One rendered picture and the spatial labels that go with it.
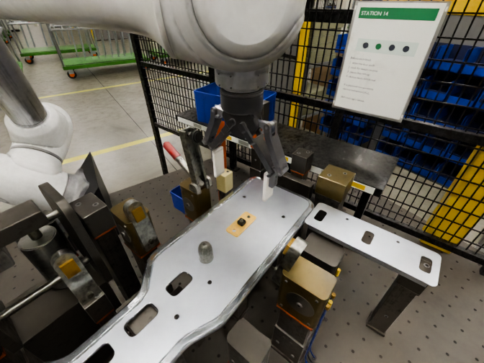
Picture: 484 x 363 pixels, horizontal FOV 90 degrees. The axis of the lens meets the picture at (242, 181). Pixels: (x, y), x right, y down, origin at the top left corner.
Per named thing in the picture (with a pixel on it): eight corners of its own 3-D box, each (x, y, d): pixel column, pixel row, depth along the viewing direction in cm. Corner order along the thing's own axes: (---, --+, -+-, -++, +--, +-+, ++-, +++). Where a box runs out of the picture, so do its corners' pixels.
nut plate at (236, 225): (237, 238, 58) (237, 234, 57) (225, 230, 60) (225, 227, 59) (257, 217, 63) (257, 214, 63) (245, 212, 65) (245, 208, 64)
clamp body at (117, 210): (160, 310, 74) (125, 226, 52) (140, 289, 79) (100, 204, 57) (177, 294, 78) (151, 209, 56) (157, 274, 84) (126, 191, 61)
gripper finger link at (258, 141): (249, 119, 46) (253, 115, 45) (279, 169, 47) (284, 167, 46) (236, 125, 44) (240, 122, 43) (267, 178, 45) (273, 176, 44)
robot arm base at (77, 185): (58, 213, 103) (42, 210, 99) (82, 168, 102) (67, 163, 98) (63, 236, 90) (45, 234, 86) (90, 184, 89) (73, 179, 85)
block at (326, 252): (322, 332, 69) (348, 276, 52) (285, 306, 75) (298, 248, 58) (331, 311, 74) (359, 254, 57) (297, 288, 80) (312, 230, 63)
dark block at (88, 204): (138, 318, 72) (81, 218, 46) (125, 304, 75) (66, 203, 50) (153, 305, 75) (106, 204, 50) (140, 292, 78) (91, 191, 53)
